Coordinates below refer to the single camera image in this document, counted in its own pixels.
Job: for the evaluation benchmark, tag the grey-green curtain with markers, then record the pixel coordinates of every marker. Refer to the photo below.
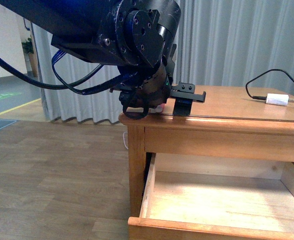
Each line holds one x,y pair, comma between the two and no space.
219,43

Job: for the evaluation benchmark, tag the wooden drawer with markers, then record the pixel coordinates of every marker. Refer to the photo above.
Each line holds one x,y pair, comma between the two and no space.
215,198

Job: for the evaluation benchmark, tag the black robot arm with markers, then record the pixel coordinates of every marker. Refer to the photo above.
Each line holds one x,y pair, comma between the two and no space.
137,36

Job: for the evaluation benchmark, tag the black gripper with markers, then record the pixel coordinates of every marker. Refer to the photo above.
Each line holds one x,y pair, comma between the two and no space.
148,89

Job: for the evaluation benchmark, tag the wooden nightstand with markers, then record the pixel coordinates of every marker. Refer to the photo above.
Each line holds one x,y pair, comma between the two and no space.
227,125

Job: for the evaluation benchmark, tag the white charger adapter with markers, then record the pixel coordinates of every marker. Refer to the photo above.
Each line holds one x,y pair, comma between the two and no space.
278,99

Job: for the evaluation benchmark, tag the potted plant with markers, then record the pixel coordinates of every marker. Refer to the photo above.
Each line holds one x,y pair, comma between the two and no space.
28,49

